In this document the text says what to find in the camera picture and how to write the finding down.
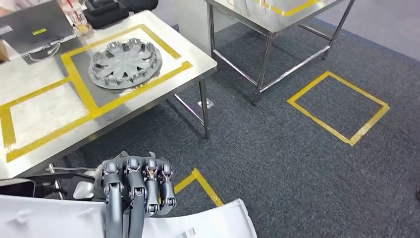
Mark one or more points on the black fabric bag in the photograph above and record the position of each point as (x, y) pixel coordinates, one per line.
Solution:
(105, 14)

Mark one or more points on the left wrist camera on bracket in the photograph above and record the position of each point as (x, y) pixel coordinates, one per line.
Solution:
(83, 190)

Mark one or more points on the white curved plastic part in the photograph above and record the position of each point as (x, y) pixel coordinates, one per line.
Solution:
(210, 223)

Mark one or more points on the silver wheel cover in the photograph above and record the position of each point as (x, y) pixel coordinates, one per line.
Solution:
(124, 64)

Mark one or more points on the dark rounded bag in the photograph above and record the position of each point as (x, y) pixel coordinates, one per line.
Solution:
(141, 5)

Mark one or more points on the transparent container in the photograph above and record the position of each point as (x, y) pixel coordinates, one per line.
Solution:
(73, 16)

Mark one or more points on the steel workbench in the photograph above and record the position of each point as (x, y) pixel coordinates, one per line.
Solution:
(39, 111)

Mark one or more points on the brown cardboard box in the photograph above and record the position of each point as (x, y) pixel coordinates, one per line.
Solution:
(3, 54)

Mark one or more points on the grey laptop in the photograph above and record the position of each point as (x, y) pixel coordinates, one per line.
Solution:
(23, 29)

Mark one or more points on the dark panel with pale rim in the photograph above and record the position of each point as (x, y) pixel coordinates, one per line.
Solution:
(16, 189)

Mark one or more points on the yellow floor tape square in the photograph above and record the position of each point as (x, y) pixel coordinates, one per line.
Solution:
(369, 124)
(207, 186)

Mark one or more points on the silver floor outlet plate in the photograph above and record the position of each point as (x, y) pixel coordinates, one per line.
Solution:
(206, 104)

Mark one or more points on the steel table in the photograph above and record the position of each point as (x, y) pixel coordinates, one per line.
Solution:
(239, 10)

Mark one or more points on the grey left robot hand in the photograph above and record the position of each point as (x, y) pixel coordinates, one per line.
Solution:
(134, 184)

